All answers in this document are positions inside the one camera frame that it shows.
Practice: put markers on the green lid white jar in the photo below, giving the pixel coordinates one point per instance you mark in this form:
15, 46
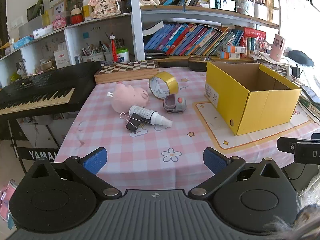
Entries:
122, 55

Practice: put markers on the pink checkered tablecloth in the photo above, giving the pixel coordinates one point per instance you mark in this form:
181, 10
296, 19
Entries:
170, 158

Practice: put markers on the black power adapter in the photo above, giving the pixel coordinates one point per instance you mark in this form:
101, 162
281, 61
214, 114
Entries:
296, 72

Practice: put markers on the smartphone on books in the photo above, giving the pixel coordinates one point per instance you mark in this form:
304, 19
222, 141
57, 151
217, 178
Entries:
309, 95

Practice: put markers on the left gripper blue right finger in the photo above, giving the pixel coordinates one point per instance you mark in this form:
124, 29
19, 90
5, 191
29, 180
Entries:
224, 169

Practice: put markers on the black Yamaha keyboard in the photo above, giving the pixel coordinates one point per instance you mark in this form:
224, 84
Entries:
56, 91

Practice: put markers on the white bookshelf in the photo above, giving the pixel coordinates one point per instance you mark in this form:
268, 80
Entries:
127, 25

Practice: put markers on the pink plush pig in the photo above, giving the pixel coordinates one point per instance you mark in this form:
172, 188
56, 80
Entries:
125, 96

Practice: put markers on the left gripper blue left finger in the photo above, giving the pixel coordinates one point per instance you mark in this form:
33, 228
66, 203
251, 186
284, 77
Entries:
85, 170

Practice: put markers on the smartphone on shelf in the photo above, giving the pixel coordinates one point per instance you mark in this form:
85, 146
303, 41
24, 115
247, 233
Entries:
227, 5

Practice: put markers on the wooden chess board box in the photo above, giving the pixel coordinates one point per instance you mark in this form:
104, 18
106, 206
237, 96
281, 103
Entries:
137, 70

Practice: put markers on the white spray bottle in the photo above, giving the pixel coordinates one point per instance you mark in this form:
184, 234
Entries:
150, 116

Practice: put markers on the red tassel ornament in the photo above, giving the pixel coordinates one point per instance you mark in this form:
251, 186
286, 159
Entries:
113, 48

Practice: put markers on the yellow tape roll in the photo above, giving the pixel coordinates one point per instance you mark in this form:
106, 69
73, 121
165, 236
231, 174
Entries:
163, 84

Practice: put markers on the black binder clip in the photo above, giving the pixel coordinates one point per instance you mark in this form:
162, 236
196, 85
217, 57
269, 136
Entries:
133, 121

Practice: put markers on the yellow cardboard box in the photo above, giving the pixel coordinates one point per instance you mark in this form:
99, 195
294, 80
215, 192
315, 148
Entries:
249, 96

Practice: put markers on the dark wooden small box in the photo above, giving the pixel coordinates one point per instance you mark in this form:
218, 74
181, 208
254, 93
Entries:
198, 63

